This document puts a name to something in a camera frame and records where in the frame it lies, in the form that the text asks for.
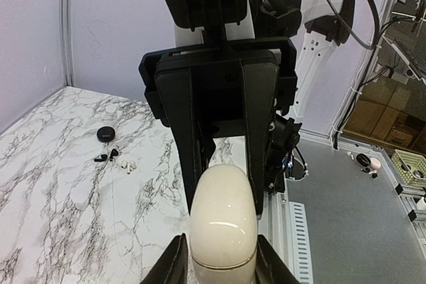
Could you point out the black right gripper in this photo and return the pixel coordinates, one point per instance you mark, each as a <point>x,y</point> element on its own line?
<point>235,88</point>

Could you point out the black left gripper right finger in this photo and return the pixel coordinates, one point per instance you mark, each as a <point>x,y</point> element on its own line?
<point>270,269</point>

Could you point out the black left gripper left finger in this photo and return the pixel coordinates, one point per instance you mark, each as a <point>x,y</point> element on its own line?
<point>172,265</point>

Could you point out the white oval charging case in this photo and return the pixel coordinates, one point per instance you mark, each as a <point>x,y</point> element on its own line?
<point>223,227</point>

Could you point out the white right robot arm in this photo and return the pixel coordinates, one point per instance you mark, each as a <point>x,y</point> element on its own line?
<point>315,28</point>

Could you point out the round black charging case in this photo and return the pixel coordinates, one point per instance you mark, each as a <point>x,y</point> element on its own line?
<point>106,134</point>

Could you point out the pink earbud case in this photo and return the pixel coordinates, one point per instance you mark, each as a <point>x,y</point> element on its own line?
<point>375,166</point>

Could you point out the white earbud pair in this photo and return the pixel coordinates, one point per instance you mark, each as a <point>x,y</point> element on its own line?
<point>129,166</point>

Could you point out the black earbud upper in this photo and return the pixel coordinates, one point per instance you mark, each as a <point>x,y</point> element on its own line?
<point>113,154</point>

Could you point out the black earbud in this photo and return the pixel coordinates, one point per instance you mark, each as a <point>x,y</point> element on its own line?
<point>101,158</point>
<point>113,154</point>

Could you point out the black earbud lower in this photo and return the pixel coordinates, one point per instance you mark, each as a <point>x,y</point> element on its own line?
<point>101,158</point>

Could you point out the yellow plastic basket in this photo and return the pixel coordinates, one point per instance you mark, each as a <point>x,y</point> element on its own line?
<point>410,166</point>

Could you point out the aluminium front rail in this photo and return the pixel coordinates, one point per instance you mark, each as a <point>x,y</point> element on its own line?
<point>285,226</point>

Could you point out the right aluminium corner post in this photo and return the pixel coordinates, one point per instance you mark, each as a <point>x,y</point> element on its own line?
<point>65,34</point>

